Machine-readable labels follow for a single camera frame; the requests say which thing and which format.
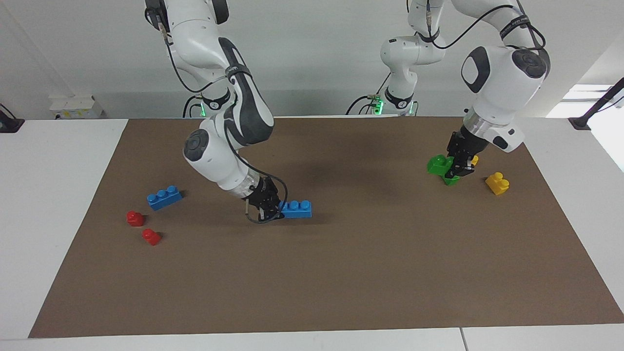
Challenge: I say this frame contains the blue three-stud toy brick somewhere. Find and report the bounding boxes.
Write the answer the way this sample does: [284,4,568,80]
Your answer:
[147,185,183,211]
[279,200,313,219]

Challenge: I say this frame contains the brown table mat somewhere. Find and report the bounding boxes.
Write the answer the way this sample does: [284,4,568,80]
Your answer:
[28,116,624,338]

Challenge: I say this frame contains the white labelled box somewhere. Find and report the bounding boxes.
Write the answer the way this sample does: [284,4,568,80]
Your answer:
[49,95,104,120]

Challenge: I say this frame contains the black table clamp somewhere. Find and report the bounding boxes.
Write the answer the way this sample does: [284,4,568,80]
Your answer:
[0,104,25,133]

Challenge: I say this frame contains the black camera stand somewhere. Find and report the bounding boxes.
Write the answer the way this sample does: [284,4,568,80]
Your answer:
[568,77,624,131]

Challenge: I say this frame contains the black right base cable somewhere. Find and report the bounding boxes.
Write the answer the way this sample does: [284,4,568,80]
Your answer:
[183,93,203,118]

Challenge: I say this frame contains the black base cable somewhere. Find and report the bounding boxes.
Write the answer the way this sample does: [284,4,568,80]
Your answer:
[345,72,391,116]
[183,93,203,118]

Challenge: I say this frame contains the black left base cable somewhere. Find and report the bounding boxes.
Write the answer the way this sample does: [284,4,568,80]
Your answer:
[345,72,391,116]

